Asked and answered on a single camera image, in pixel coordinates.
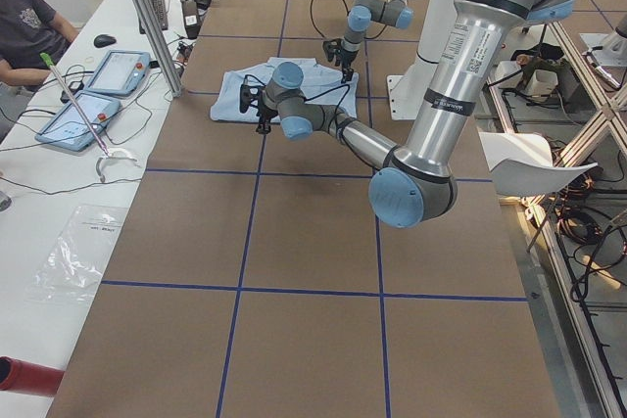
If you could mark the black computer mouse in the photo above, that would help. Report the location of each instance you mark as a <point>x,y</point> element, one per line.
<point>104,40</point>

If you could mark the pink reacher grabber stick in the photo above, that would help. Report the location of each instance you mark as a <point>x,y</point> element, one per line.
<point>109,155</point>

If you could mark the black keyboard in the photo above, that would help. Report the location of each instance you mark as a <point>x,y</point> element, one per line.
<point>160,10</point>

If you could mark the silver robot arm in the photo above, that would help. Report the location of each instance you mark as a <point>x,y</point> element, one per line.
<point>395,13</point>
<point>412,182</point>

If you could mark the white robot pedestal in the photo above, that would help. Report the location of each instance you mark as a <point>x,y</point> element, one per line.
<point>406,91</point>

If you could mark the far teach pendant tablet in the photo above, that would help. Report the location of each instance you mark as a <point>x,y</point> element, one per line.
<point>119,73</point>

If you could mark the teach pendant tablet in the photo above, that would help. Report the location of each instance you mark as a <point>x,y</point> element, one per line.
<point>119,73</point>
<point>67,130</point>

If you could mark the red cylinder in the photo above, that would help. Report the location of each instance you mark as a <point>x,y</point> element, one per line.
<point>26,378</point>

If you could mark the seated person grey shirt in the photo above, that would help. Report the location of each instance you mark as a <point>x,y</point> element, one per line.
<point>28,29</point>

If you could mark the near teach pendant tablet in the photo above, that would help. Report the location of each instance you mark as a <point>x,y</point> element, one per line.
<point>67,130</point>

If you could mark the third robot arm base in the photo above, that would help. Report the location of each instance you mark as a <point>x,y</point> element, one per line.
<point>608,49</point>

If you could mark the white paper sheet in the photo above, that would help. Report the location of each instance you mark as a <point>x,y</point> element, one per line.
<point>521,165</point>

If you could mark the clear plastic bag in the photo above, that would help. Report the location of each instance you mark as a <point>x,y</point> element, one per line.
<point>73,270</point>

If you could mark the light blue button-up shirt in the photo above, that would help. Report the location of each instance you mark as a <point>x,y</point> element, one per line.
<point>321,85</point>

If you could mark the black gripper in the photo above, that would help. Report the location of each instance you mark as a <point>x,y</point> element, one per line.
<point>265,112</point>
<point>347,55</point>

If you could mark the aluminium frame post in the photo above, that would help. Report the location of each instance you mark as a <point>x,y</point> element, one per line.
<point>158,44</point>

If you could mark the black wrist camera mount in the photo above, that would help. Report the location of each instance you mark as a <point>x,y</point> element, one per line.
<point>248,97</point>
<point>332,49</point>

